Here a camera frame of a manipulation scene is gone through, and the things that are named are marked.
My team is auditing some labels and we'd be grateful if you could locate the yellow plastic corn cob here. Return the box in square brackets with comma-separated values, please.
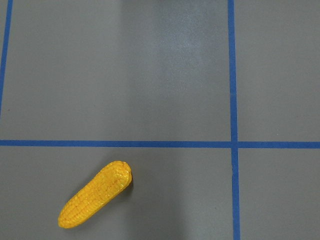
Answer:
[57, 160, 133, 229]

